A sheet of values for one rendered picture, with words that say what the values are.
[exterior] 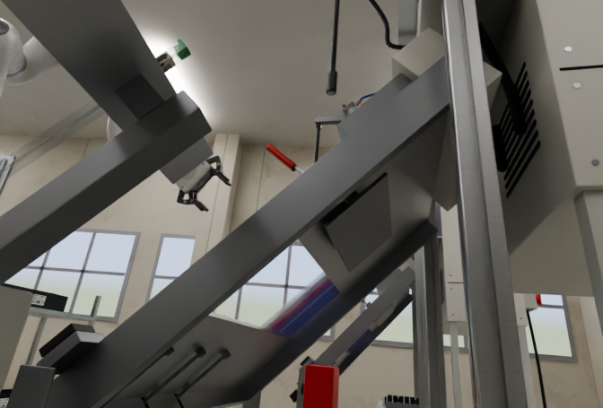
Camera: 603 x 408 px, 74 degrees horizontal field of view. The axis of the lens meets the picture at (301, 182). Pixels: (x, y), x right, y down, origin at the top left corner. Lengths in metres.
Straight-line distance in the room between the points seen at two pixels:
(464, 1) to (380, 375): 4.05
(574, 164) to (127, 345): 0.58
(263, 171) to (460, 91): 4.52
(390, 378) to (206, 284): 3.99
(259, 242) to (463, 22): 0.41
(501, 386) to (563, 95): 0.36
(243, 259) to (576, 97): 0.47
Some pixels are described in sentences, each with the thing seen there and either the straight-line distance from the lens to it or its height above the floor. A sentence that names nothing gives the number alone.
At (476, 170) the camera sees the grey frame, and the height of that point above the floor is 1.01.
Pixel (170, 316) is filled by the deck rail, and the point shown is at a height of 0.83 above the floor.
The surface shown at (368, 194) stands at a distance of 0.59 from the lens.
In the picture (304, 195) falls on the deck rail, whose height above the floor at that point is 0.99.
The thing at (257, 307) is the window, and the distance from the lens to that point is 4.50.
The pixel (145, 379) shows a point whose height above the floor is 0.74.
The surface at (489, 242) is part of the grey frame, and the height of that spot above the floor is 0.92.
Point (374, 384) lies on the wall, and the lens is 4.44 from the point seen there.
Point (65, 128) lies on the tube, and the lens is 0.45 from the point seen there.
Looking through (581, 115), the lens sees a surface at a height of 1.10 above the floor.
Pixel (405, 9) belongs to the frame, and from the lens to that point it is 0.80.
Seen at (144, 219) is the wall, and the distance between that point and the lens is 5.18.
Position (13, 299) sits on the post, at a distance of 0.42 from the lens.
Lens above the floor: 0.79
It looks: 24 degrees up
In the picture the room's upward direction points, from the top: 5 degrees clockwise
